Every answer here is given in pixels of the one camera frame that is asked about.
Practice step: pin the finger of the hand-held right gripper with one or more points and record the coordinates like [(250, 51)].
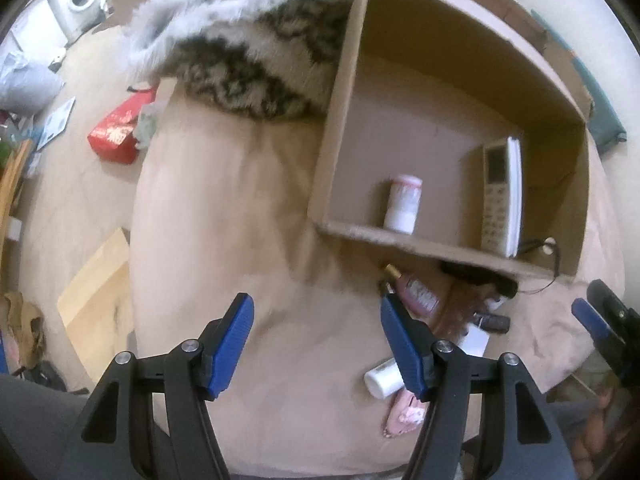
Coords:
[(590, 320), (607, 300)]

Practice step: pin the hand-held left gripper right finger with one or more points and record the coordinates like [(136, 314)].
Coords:
[(402, 347)]

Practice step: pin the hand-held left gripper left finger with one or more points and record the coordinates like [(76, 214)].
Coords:
[(227, 347)]

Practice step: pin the white cylindrical tube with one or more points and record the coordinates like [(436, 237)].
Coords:
[(382, 379)]

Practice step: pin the cardboard box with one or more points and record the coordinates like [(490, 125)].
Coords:
[(400, 125)]

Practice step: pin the pink perfume bottle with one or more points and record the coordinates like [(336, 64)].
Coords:
[(419, 297)]

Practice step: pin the brown cosmetic bottle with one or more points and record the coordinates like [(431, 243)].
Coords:
[(455, 310)]

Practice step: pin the white paper card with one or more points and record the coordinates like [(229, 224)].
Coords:
[(475, 345)]

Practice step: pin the dark brown small bottle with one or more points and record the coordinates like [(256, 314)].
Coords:
[(492, 322)]

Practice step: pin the person's bare foot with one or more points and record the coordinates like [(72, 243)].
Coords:
[(595, 430)]

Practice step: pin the small white pink-capped bottle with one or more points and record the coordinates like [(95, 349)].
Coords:
[(402, 210)]

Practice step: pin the beige bed cover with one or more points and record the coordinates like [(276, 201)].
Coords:
[(225, 210)]

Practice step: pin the light wooden board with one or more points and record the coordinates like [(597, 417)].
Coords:
[(95, 300)]

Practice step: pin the white remote control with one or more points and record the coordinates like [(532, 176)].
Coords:
[(500, 200)]

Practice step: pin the black bag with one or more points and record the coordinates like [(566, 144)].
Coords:
[(45, 377)]

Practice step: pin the tan cloth bag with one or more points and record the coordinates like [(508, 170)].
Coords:
[(22, 325)]

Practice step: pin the person's grey trouser leg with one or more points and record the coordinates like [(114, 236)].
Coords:
[(35, 430)]

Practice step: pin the pale green cloth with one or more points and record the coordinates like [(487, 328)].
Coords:
[(147, 127)]

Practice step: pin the red gift bag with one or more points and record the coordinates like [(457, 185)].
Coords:
[(117, 130)]

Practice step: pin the wooden rack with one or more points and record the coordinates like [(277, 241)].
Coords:
[(12, 180)]

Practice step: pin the papers on floor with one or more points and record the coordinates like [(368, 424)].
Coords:
[(55, 125)]

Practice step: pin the spotted fur blanket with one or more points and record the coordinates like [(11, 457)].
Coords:
[(240, 60)]

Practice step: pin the white plastic bag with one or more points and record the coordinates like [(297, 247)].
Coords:
[(27, 85)]

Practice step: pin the white washing machine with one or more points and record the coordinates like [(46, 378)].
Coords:
[(75, 0)]

